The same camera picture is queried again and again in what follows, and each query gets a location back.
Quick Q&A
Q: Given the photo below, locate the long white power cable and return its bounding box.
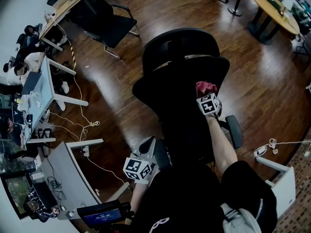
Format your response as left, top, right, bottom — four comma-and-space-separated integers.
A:
86, 156, 127, 185

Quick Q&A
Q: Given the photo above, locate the person's right forearm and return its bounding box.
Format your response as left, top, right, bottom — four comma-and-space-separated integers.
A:
206, 114, 239, 182

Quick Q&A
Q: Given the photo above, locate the pink cloth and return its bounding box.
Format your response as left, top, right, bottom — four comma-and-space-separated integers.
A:
195, 81, 218, 99

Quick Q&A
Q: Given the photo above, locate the black visitor chair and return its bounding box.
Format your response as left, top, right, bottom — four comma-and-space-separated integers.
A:
70, 0, 140, 59

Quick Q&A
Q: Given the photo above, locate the black chair armrest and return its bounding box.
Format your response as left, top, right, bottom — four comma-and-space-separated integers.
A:
225, 115, 243, 150
153, 139, 173, 172

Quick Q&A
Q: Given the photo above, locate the yellow-black striped cable cover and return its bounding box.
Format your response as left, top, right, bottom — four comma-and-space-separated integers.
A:
69, 46, 77, 69

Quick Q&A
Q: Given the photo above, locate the black stanchion post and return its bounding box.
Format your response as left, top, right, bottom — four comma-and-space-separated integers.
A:
227, 0, 246, 17

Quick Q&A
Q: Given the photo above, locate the coiled white cable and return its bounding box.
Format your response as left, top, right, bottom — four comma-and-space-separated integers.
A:
266, 137, 311, 155

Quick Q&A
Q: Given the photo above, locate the grey laptop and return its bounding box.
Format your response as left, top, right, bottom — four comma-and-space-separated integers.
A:
21, 71, 42, 96

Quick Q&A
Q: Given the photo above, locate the round wooden table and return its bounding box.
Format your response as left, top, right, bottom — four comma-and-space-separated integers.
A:
247, 0, 301, 46

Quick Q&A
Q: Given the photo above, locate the person's black shirt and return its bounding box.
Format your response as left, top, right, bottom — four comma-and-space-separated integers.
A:
116, 160, 278, 233

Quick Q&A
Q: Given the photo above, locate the person's left forearm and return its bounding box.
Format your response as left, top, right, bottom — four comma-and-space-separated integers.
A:
130, 181, 149, 212

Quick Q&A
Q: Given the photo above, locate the black mesh chair headrest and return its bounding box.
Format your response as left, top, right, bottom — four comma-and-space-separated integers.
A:
142, 28, 221, 76

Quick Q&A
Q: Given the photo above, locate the black chair seat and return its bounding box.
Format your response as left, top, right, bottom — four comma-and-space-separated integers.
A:
157, 105, 221, 165

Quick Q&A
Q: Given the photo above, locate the grey curved desk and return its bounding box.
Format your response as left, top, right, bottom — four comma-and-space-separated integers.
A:
36, 138, 131, 221

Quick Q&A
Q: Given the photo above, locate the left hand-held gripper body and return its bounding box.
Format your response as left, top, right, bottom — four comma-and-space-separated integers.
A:
123, 151, 161, 182

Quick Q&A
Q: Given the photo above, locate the black monitor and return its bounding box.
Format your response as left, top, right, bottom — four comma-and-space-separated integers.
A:
11, 104, 26, 126
33, 182, 58, 209

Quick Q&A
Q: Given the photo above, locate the long wooden desk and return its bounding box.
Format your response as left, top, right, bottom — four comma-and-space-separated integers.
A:
38, 0, 86, 52

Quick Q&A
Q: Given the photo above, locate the light blue desk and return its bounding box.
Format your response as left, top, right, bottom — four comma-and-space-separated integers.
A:
20, 56, 90, 143

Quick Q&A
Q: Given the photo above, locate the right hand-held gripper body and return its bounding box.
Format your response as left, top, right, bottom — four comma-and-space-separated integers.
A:
196, 93, 223, 117

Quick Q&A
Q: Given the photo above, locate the white desk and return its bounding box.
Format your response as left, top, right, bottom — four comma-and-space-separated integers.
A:
256, 155, 296, 218

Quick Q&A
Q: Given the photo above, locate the black display screen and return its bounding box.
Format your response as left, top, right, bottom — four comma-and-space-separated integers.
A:
77, 199, 133, 229

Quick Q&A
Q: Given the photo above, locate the grey sling bag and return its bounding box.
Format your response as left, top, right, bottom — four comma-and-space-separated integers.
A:
220, 202, 262, 233

